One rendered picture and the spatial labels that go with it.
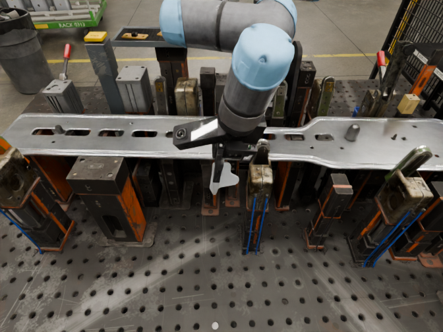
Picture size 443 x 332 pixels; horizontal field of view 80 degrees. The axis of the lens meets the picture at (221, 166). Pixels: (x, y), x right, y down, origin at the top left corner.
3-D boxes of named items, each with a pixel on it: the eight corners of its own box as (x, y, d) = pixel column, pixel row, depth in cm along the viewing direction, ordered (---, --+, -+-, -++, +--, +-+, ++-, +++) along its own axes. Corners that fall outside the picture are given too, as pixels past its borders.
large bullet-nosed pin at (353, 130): (344, 145, 79) (353, 127, 74) (341, 138, 81) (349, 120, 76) (355, 145, 78) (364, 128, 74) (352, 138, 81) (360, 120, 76)
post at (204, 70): (204, 160, 114) (198, 72, 85) (205, 152, 118) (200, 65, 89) (216, 161, 114) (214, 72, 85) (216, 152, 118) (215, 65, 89)
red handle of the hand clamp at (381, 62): (380, 95, 82) (375, 49, 85) (376, 98, 84) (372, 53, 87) (393, 95, 82) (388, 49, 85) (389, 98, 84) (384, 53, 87)
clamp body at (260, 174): (236, 255, 85) (242, 187, 60) (236, 222, 93) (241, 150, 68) (265, 257, 84) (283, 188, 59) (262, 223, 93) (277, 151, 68)
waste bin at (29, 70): (1, 99, 275) (-51, 24, 222) (25, 74, 312) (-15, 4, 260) (51, 98, 277) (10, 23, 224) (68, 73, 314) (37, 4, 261)
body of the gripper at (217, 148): (249, 166, 56) (268, 136, 46) (209, 164, 55) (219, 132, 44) (246, 135, 60) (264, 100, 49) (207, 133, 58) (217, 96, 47)
